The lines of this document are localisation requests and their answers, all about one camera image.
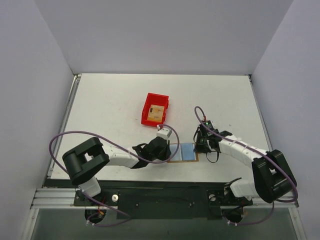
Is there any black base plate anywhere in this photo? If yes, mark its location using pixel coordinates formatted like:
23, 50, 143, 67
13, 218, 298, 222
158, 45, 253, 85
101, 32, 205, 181
73, 181, 253, 223

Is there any aluminium frame rail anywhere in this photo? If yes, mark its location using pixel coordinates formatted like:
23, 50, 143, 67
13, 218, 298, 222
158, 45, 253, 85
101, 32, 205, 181
31, 188, 299, 209

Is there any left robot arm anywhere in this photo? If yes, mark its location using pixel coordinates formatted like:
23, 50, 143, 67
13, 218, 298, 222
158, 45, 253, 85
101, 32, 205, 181
62, 136, 171, 206

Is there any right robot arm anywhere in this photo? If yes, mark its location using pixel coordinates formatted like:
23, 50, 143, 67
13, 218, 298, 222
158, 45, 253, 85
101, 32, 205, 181
195, 120, 298, 205

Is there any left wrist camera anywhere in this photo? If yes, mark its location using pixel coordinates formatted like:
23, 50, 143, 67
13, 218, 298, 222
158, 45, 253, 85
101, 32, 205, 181
156, 127, 173, 140

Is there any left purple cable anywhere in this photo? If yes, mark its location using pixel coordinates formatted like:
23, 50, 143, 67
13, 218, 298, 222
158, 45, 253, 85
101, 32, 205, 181
49, 123, 181, 227

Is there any orange credit card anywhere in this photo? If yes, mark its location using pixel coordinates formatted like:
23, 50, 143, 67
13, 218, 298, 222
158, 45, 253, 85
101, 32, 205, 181
147, 104, 165, 123

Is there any red plastic bin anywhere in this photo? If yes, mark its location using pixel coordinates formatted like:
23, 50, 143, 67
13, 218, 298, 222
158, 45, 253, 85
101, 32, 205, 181
141, 92, 169, 127

